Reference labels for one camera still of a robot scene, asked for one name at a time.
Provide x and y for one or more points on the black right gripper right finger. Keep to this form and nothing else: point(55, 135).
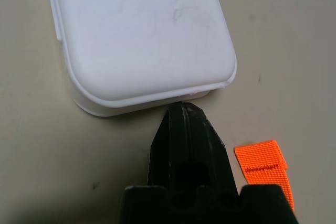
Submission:
point(212, 155)

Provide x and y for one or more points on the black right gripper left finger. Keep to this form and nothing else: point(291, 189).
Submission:
point(168, 150)

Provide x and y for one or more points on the teal and orange backpack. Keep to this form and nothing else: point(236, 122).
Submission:
point(262, 161)

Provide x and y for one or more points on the white plastic pencil case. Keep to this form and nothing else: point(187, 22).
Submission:
point(144, 37)

